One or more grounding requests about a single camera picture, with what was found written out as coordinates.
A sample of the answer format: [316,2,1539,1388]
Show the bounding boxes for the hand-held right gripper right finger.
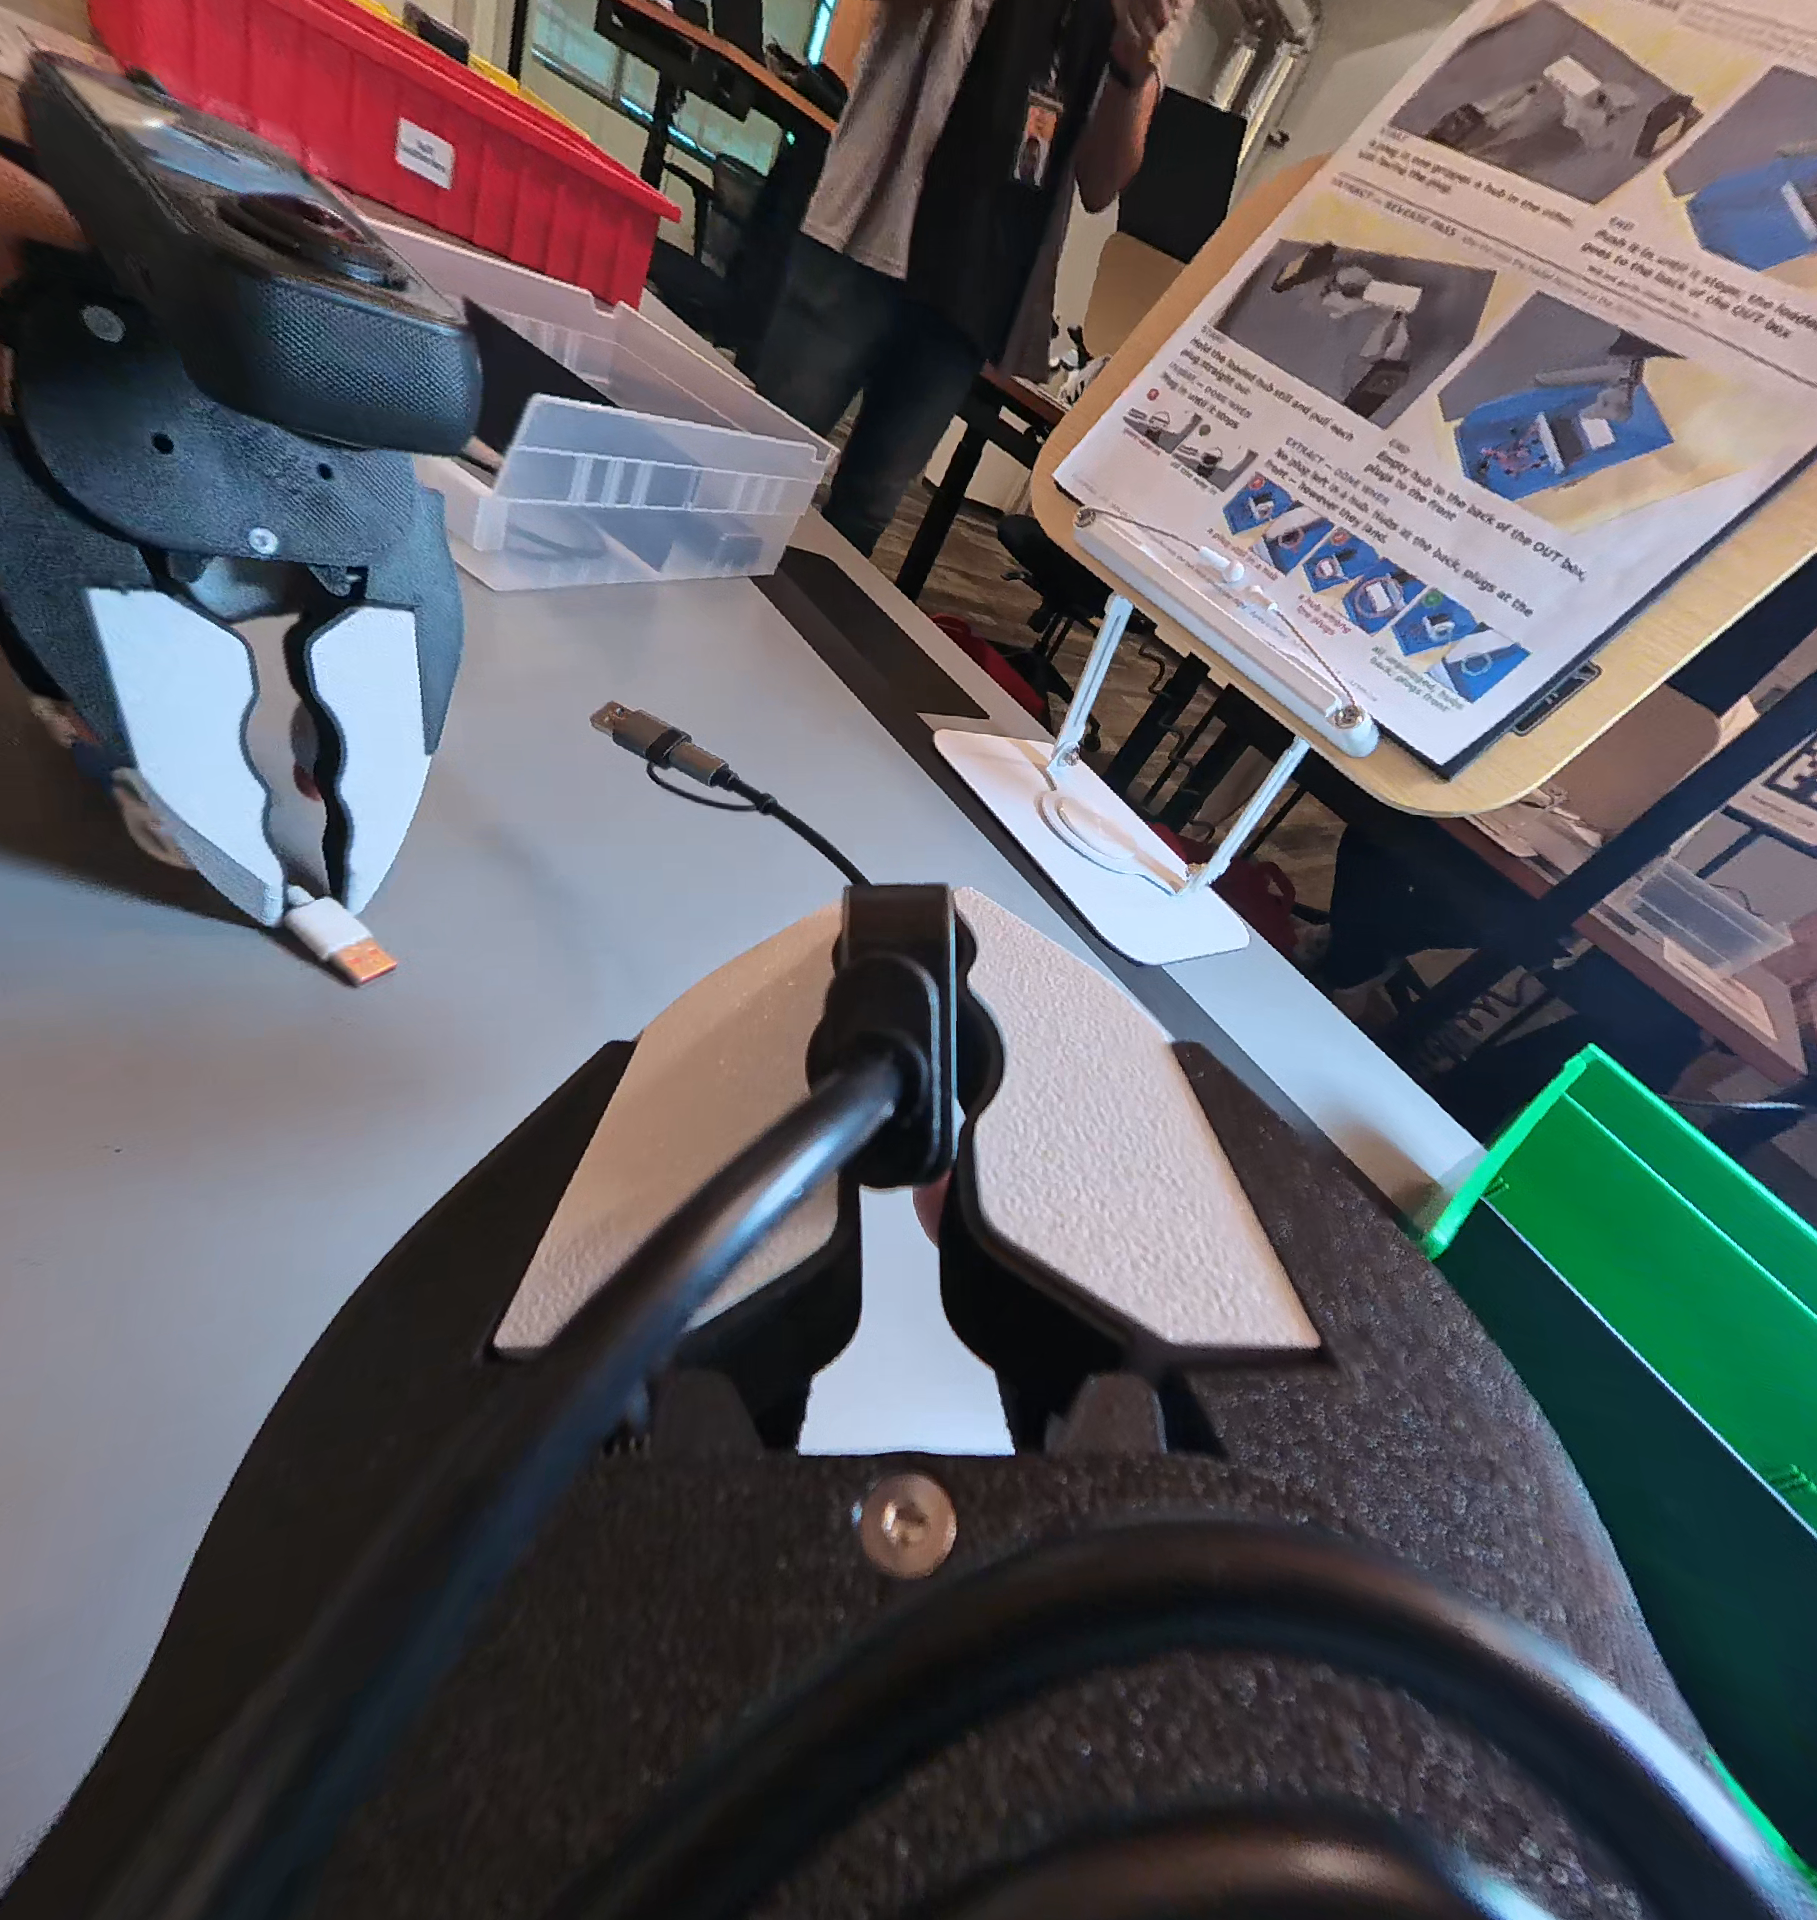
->
[941,885,1324,1371]

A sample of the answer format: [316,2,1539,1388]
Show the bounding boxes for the small clear plastic box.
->
[1595,854,1795,980]

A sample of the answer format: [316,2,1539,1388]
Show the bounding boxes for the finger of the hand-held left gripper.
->
[85,585,293,927]
[302,600,437,919]

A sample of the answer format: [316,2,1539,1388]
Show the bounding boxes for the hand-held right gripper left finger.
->
[493,949,859,1365]

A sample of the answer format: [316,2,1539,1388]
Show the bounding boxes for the green plastic bin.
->
[1423,1044,1817,1870]

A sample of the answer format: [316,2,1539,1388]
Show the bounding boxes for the instruction sheet on wooden stand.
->
[1031,0,1817,823]

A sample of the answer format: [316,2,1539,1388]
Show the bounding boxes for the clear plastic divided bin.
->
[356,216,839,591]

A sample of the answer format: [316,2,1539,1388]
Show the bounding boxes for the white usb cable orange plug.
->
[279,885,399,991]

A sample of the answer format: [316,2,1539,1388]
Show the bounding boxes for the white document stand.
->
[930,507,1383,966]

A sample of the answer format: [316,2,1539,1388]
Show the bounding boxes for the black usb cable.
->
[201,696,1773,1920]

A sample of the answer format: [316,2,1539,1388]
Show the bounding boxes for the red plastic bin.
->
[88,0,685,291]

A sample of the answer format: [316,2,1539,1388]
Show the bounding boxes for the black office chair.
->
[994,510,1152,681]

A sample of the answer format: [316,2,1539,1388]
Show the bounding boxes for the black white marker tag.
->
[1731,711,1817,861]

